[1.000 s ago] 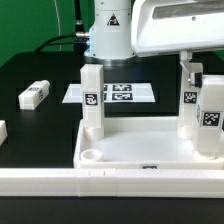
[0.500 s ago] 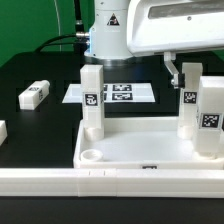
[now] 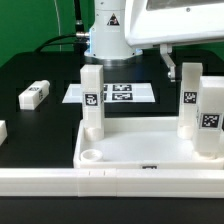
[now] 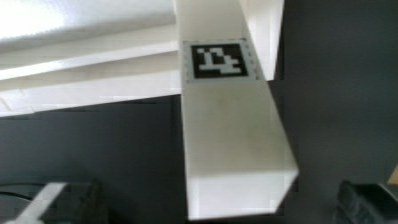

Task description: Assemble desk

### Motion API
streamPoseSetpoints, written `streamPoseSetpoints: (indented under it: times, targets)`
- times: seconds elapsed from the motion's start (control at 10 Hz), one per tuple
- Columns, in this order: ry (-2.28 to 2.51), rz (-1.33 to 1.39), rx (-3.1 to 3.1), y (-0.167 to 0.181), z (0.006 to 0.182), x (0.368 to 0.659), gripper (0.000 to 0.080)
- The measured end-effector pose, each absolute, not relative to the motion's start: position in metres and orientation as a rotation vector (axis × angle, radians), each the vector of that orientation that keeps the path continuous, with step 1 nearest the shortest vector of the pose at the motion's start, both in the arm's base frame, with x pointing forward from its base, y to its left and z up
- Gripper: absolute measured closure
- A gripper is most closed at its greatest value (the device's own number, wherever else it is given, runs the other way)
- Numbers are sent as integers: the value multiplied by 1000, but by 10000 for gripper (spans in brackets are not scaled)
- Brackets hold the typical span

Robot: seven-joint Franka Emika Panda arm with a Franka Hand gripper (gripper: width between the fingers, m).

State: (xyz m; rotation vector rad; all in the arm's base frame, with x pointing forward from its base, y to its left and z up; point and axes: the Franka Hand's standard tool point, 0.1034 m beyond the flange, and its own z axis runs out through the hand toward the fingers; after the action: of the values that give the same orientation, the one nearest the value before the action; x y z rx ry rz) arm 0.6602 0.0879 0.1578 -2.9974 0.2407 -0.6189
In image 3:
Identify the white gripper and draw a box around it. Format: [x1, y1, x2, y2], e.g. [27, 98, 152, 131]
[125, 0, 224, 82]

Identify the white desk tabletop tray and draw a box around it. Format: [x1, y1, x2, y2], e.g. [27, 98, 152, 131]
[73, 117, 224, 170]

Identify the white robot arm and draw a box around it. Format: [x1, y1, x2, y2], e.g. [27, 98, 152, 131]
[85, 0, 224, 81]

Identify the white block at left edge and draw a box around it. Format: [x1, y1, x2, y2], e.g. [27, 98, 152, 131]
[0, 120, 7, 146]

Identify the white marker base plate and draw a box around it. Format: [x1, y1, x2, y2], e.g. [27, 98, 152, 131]
[63, 83, 155, 103]

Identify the black cable on table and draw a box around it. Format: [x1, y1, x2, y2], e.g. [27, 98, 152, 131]
[34, 31, 91, 54]

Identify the thin white cable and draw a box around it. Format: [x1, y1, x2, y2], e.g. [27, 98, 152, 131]
[53, 0, 63, 52]

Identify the white L-shaped fence wall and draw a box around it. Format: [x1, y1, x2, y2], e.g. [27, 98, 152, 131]
[0, 167, 224, 198]

